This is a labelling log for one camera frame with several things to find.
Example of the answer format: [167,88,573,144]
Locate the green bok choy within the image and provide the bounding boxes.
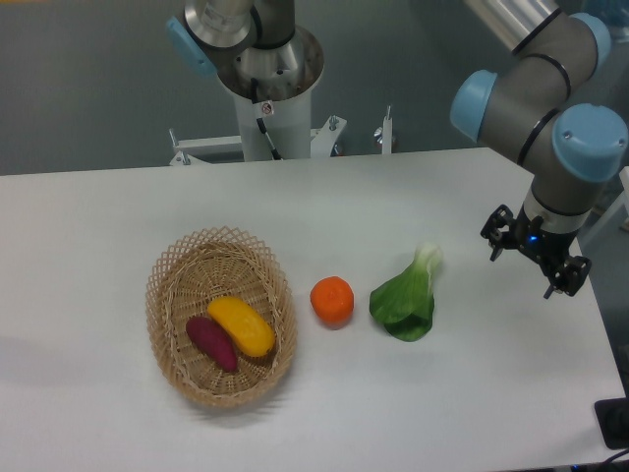
[369,243,443,342]

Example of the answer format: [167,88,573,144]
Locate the woven wicker basket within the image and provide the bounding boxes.
[145,226,298,408]

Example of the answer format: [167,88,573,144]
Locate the black device at table edge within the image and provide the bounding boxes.
[594,397,628,449]

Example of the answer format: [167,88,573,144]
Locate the purple sweet potato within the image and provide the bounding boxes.
[186,317,238,373]

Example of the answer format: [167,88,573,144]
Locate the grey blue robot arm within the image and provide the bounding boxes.
[165,1,628,296]

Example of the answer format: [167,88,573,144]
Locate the orange tangerine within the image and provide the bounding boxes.
[310,276,355,328]

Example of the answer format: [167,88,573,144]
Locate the white furniture at right edge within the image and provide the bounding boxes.
[577,166,629,257]

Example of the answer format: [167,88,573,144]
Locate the black cable on pedestal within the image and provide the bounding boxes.
[250,78,285,161]

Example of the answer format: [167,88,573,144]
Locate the blue plastic bag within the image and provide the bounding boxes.
[605,0,629,30]

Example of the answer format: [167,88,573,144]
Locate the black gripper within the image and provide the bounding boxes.
[481,205,591,299]

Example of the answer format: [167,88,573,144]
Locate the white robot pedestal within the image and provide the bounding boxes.
[218,27,324,134]

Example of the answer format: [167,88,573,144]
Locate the yellow mango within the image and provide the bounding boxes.
[207,296,275,358]

